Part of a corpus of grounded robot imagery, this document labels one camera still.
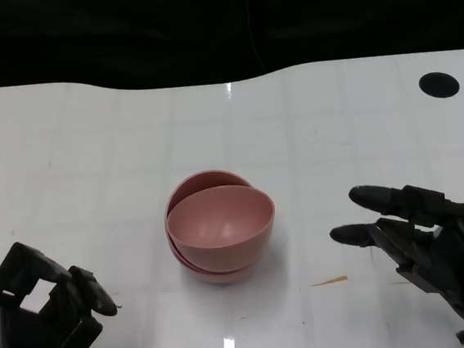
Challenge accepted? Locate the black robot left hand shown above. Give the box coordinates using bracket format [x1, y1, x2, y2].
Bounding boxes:
[0, 233, 124, 348]

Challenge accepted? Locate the pink bowl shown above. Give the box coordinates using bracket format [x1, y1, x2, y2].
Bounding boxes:
[172, 237, 264, 290]
[160, 166, 263, 279]
[163, 181, 281, 276]

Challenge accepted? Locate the black backdrop cloth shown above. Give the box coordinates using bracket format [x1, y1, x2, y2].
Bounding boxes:
[0, 0, 464, 105]

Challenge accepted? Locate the black round table grommet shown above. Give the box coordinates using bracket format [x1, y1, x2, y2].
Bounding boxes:
[417, 70, 462, 102]

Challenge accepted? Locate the thin orange scrap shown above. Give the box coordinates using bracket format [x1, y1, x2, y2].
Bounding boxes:
[309, 275, 349, 288]

